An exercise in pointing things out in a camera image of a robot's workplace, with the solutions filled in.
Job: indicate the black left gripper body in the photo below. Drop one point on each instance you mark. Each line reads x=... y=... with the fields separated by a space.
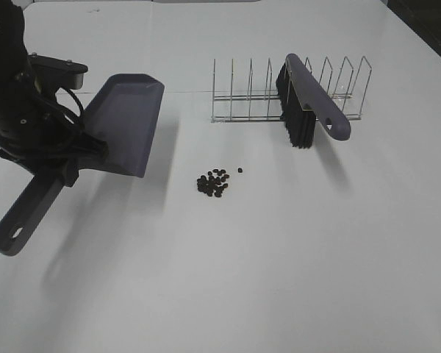
x=36 y=129

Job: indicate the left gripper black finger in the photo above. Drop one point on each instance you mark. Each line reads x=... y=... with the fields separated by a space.
x=88 y=146

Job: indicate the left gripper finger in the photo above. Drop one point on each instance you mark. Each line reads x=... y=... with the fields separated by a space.
x=66 y=172

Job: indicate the pile of coffee beans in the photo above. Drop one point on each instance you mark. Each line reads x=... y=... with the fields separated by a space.
x=213 y=183

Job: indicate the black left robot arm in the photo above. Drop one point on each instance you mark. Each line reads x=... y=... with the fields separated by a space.
x=15 y=69

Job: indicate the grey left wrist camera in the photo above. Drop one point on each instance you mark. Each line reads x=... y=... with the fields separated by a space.
x=58 y=73

